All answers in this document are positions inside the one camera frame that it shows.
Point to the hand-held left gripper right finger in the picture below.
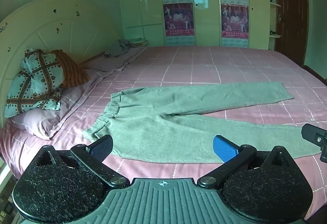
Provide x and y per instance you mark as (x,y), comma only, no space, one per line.
(224,148)

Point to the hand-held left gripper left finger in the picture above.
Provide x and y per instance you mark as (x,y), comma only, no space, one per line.
(101,148)

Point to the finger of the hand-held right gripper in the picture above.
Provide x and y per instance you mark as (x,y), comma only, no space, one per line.
(313,134)

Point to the green pants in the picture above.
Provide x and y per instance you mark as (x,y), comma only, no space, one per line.
(178,116)

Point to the lilac pillow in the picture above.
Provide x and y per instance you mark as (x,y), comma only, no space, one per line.
(43,121)
(107,64)

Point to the orange striped pillow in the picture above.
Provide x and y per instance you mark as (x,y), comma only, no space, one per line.
(72,70)

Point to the bed with pink checked sheet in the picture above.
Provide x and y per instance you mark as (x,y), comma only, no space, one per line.
(204,65)

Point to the teal patterned pillow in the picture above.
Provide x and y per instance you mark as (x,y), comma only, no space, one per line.
(35,78)

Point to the grey crumpled cloth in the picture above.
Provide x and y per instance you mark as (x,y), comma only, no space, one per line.
(117,48)

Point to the pale folded cloth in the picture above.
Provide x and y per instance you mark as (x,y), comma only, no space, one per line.
(139,42)

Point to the white headboard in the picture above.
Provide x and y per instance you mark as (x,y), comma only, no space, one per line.
(63,29)

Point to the dark brown door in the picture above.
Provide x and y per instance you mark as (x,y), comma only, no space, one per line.
(291,9)

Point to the white corner shelf unit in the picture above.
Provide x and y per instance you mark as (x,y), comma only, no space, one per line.
(274,4)

